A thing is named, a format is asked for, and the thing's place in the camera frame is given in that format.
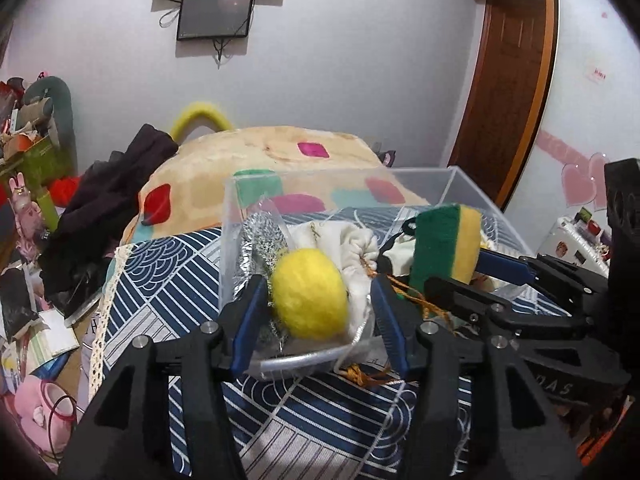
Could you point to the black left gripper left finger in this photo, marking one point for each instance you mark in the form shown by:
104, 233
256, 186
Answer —
125, 434

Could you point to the green cardboard box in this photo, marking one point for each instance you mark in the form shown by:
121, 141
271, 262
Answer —
40, 165

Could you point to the clear plastic storage box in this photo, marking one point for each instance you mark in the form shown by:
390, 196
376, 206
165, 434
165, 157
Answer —
439, 186

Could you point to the white drawstring pouch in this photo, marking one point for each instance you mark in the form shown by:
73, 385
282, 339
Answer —
354, 251

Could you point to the pink plush slipper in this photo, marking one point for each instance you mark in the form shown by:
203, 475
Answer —
46, 413

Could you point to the brown wooden door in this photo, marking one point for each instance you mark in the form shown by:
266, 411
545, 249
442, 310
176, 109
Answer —
508, 91

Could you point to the beige colourful patch blanket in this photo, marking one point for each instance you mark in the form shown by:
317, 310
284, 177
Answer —
225, 169

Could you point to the bagged grey knitted cloth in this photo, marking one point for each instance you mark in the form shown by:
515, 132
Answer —
263, 239

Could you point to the yellow felt ball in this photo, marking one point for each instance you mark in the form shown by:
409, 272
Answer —
309, 296

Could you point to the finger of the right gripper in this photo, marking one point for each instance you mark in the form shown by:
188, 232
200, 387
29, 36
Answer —
512, 270
472, 307

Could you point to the small wall monitor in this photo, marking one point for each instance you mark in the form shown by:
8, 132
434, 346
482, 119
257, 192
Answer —
214, 19

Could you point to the black white sock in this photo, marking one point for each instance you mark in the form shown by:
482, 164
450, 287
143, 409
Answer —
397, 254

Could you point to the dark clothes pile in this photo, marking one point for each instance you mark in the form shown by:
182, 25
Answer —
74, 262

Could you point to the yellow curved pillow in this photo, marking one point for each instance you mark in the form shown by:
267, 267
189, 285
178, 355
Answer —
196, 114

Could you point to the pink bunny doll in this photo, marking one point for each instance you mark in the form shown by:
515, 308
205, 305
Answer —
28, 218

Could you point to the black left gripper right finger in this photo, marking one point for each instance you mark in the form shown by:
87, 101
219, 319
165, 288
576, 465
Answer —
514, 433

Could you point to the yellow green sponge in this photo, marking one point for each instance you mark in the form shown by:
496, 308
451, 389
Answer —
447, 244

